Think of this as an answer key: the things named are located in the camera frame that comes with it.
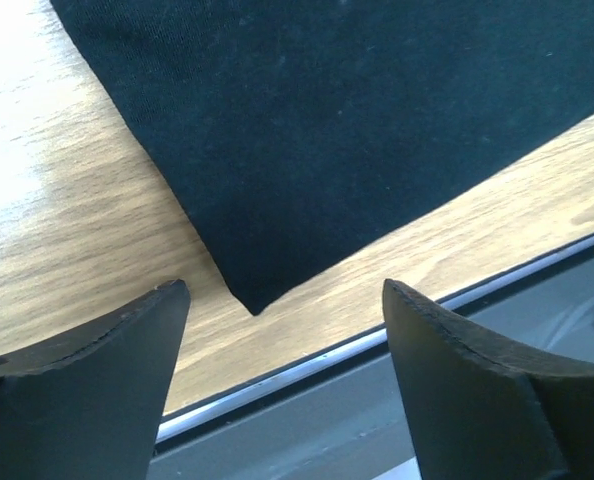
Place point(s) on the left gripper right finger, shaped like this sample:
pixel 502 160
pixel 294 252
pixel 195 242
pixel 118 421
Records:
pixel 480 405

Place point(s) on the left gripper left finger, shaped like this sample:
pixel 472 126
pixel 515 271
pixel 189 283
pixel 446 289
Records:
pixel 87 403

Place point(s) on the black t shirt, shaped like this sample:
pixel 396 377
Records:
pixel 295 133

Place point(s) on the aluminium frame rail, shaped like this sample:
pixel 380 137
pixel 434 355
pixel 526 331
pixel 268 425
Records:
pixel 338 414

